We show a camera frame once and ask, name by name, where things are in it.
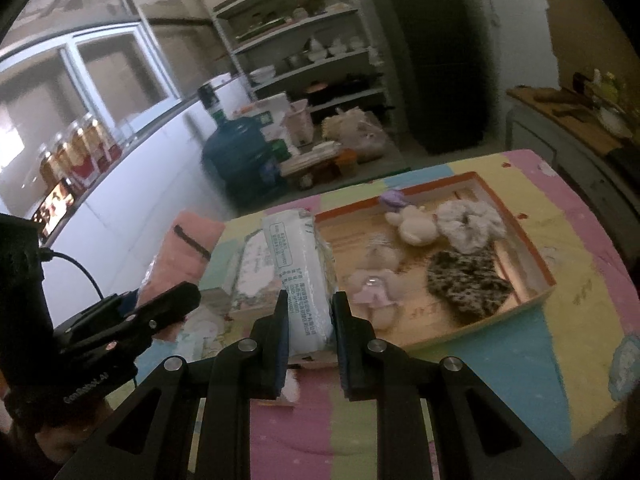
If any wooden tray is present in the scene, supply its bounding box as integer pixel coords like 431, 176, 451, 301
227, 171, 557, 353

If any kitchen counter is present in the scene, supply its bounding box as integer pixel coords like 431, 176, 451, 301
505, 85, 640, 211

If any white fluffy scrunchie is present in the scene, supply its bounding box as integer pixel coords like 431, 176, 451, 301
436, 200, 505, 255

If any cream teddy bear purple hat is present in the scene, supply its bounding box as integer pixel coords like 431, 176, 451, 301
378, 188, 441, 247

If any clear plastic bag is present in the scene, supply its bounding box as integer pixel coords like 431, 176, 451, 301
322, 107, 391, 163

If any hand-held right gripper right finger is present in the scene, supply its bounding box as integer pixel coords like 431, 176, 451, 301
330, 290, 576, 480

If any black water pump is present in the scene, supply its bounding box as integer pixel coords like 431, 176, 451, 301
197, 85, 226, 123

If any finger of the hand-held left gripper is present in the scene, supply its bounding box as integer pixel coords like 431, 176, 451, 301
117, 281, 202, 346

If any white metal shelf rack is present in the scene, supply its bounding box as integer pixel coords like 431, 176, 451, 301
212, 0, 396, 126

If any black cable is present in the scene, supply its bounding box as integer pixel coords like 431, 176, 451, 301
40, 250, 108, 301

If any cartoon printed table cover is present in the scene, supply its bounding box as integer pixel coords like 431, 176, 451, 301
105, 149, 640, 480

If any dark refrigerator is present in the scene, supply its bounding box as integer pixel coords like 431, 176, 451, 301
372, 0, 493, 156

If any leopard print scrunchie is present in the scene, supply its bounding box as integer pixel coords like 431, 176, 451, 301
426, 250, 515, 320

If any white bowl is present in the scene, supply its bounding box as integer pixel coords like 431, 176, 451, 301
597, 107, 633, 138

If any cluster of condiment bottles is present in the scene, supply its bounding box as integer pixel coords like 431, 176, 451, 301
572, 69, 626, 108

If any floral wet wipes pack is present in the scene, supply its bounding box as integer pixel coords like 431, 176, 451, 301
232, 232, 281, 311

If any cardboard sheet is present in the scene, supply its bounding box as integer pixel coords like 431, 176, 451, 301
542, 0, 640, 96

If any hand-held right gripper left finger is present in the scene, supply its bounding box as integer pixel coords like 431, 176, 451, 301
52, 292, 292, 480

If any pink tissue pack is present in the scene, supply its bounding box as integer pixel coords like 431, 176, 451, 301
137, 210, 226, 341

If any blue water jug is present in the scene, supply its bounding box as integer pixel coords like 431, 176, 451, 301
201, 112, 281, 208

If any sliding window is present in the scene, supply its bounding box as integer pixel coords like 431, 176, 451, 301
0, 25, 181, 171

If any white carton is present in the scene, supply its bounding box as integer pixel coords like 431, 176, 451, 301
252, 92, 296, 141

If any green tissue box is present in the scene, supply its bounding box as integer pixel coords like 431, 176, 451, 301
200, 230, 266, 306

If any white plastic container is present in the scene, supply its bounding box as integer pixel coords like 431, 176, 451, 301
285, 100, 313, 146

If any flat food container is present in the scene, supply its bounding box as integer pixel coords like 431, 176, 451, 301
280, 142, 346, 173

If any smartphone with lit screen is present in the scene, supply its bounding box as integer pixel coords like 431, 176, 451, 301
31, 178, 76, 238

